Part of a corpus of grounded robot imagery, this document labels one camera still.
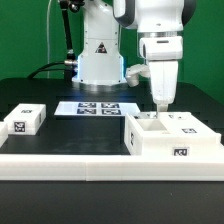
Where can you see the white marker base sheet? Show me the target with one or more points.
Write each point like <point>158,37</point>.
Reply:
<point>73,108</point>

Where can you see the white cabinet top block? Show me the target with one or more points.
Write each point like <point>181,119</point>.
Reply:
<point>25,119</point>

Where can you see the white U-shaped fence frame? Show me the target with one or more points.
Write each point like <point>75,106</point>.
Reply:
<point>61,151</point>

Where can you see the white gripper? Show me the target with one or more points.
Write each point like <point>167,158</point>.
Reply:
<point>162,55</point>

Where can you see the white cabinet body box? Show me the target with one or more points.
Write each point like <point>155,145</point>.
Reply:
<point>150,138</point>

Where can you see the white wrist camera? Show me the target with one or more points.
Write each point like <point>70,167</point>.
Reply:
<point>134,72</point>

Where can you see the white cabinet door panel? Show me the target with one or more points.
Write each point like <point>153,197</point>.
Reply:
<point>146,115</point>

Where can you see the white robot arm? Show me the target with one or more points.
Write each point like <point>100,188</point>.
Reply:
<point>129,39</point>

